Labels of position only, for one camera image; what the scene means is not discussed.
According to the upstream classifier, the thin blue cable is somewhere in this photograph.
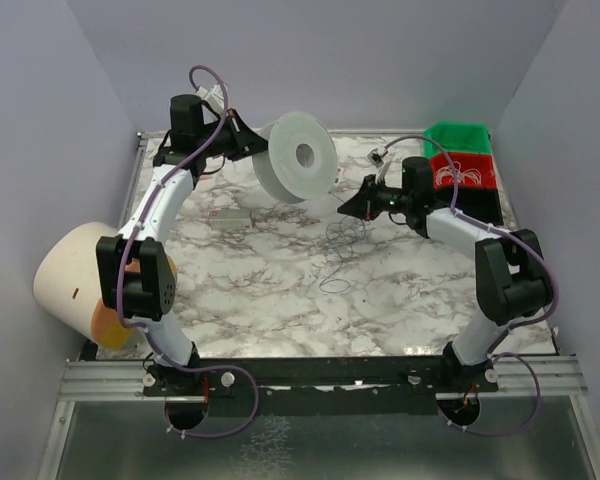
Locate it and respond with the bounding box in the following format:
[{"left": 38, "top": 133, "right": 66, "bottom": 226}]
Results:
[{"left": 318, "top": 194, "right": 369, "bottom": 296}]

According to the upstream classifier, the white perforated cable spool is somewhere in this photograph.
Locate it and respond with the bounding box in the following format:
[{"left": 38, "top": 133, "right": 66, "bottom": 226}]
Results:
[{"left": 252, "top": 111, "right": 339, "bottom": 204}]

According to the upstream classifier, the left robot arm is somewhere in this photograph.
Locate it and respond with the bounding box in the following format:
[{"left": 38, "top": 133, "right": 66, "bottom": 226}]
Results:
[{"left": 95, "top": 87, "right": 268, "bottom": 372}]

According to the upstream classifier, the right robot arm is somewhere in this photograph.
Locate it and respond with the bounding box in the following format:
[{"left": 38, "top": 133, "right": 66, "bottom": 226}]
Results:
[{"left": 338, "top": 157, "right": 557, "bottom": 369}]

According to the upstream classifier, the grey cardboard box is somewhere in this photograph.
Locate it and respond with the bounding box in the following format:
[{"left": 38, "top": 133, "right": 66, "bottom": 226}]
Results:
[{"left": 208, "top": 209, "right": 253, "bottom": 231}]

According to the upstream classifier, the green storage bin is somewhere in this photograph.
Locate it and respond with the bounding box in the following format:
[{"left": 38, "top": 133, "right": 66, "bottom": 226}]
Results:
[{"left": 423, "top": 122, "right": 492, "bottom": 155}]

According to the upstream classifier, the red storage bin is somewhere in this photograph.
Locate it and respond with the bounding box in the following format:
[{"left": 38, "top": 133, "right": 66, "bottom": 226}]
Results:
[{"left": 429, "top": 152, "right": 497, "bottom": 190}]

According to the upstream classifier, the black storage bin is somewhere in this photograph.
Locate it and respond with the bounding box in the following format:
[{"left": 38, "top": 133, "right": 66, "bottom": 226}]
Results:
[{"left": 455, "top": 187, "right": 504, "bottom": 226}]

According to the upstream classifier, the beige cylinder with orange disc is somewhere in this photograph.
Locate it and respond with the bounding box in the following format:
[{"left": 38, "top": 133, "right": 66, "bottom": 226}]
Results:
[{"left": 32, "top": 221, "right": 179, "bottom": 351}]

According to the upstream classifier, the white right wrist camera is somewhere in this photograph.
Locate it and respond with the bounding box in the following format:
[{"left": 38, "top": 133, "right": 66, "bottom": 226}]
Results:
[{"left": 367, "top": 147, "right": 391, "bottom": 183}]

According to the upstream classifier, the white cable bundle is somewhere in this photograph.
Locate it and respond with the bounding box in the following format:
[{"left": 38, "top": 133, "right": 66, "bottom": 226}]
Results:
[{"left": 433, "top": 160, "right": 483, "bottom": 187}]

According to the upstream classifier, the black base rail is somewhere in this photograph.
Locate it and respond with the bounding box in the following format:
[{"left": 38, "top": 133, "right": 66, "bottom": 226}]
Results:
[{"left": 143, "top": 356, "right": 498, "bottom": 417}]

